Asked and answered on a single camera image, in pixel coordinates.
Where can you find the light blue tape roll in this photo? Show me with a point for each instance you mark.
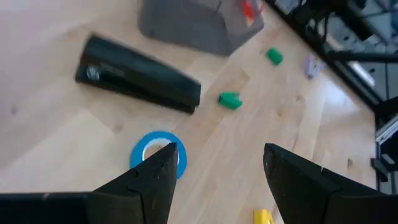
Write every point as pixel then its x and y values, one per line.
pixel 136 152

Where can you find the purple staple remover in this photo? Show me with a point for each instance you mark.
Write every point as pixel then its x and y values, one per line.
pixel 311 67

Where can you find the large black stapler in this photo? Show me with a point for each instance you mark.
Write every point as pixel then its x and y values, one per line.
pixel 140 77

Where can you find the black table frame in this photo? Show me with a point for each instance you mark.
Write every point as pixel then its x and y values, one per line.
pixel 367 93

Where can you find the green mini stapler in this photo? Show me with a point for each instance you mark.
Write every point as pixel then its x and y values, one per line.
pixel 274 56
pixel 230 101

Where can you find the yellow mini stapler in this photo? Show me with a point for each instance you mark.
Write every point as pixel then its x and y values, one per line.
pixel 262 217

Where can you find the dark grey translucent bin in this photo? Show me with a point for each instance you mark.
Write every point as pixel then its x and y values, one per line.
pixel 192 28

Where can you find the red mini stapler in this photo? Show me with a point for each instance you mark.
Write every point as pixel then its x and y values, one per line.
pixel 248 11

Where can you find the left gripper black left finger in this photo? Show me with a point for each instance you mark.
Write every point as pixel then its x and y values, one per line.
pixel 146 193

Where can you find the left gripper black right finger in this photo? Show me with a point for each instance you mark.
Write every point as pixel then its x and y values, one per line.
pixel 304 193

